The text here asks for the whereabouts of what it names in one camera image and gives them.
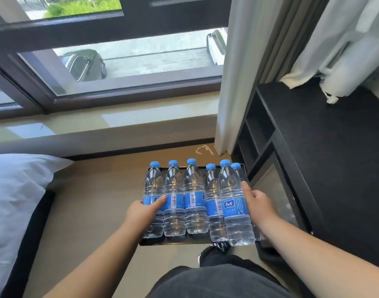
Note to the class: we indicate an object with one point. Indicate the person's left hand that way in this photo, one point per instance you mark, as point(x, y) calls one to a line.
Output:
point(139, 214)

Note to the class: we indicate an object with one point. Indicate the person's right hand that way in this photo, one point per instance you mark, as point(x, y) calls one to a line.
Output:
point(264, 207)

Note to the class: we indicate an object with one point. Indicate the person's left thumb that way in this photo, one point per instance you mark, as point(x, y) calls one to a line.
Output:
point(156, 203)

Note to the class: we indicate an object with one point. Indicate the person's right thumb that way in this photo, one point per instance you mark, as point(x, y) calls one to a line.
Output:
point(247, 193)

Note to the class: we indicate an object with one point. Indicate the clear plastic water bottle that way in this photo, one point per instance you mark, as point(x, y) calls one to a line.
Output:
point(239, 175)
point(153, 183)

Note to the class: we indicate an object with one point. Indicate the black serving tray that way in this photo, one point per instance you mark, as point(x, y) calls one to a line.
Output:
point(177, 240)

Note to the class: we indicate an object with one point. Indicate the person's left forearm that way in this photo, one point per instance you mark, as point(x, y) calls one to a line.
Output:
point(96, 263)

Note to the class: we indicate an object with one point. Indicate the person's right forearm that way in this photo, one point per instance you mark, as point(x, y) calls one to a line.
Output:
point(316, 260)

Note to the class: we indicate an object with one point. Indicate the glass cabinet door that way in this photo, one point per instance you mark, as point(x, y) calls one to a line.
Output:
point(276, 189)

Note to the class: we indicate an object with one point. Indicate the row of blue-capped bottles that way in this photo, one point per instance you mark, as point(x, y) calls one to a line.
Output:
point(194, 195)

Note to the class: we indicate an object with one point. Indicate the person's black patterned shoe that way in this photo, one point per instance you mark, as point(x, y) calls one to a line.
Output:
point(220, 246)

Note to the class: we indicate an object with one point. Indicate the white floor scrap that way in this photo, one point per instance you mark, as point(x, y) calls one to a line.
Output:
point(205, 149)

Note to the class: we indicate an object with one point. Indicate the person's black trousers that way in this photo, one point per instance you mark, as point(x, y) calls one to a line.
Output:
point(220, 279)

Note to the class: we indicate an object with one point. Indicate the black cabinet desk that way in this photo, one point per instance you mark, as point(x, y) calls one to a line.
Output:
point(332, 158)

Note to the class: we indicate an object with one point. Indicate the beige stone window sill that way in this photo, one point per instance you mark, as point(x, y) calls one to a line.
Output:
point(115, 116)

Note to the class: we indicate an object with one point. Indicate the grey drape curtain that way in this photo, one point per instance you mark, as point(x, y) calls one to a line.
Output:
point(239, 74)

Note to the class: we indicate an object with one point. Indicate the black bed base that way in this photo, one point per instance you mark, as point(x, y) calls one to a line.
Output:
point(28, 245)

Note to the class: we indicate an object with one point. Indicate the white pillow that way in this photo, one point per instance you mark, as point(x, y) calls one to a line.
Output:
point(15, 198)

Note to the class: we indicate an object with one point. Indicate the white parked car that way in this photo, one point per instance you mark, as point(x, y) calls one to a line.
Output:
point(217, 46)

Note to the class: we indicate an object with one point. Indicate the dark parked car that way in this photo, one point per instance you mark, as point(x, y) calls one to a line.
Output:
point(85, 65)

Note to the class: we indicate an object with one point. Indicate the white sheer curtain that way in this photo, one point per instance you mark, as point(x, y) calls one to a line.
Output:
point(347, 43)

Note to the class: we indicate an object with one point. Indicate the green shrubs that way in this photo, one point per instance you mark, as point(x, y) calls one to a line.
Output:
point(80, 6)

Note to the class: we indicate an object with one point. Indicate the dark window frame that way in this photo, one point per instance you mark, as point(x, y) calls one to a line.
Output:
point(83, 30)

